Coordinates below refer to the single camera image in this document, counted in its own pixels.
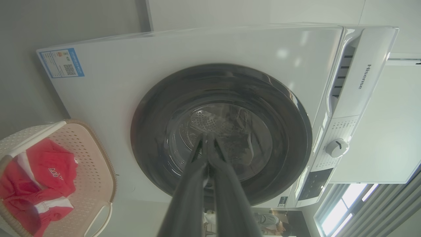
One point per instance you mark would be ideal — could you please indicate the small dark label sticker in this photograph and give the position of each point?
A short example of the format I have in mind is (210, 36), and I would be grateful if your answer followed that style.
(282, 201)

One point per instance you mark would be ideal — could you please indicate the cream perforated plastic laundry basket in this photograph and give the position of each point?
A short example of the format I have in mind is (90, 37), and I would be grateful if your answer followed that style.
(92, 171)

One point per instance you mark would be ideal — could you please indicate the white detergent drawer front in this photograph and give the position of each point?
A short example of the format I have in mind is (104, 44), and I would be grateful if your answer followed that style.
(365, 72)

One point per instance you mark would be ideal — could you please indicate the blue energy label sticker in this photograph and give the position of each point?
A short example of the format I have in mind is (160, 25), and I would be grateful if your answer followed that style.
(61, 62)

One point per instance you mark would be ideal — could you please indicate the bright window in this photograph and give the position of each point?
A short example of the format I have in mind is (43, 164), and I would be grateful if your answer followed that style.
(338, 210)

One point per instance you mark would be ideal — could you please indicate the red garment with white stripes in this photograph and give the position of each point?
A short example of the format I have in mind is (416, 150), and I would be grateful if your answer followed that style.
(42, 177)

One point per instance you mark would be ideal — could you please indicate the white washing machine dial knob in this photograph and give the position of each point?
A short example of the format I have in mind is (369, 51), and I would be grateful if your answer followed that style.
(336, 148)

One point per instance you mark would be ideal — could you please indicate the dark round washing machine door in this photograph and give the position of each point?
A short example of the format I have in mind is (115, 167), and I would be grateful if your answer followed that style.
(158, 108)

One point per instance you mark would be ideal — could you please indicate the grey curtain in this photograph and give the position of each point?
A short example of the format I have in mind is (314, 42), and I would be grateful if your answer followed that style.
(391, 204)

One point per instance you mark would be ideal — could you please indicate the white Hisense washing machine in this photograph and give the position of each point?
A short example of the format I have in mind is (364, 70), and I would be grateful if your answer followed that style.
(115, 98)

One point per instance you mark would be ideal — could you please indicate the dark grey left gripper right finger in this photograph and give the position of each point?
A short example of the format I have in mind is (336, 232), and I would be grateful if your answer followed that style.
(230, 204)

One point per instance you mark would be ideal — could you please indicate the black washing machine display panel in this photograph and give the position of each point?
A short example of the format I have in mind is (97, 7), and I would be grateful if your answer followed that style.
(315, 184)

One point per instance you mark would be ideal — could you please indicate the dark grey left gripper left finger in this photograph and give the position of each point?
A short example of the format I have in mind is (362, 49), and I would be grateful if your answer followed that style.
(187, 197)

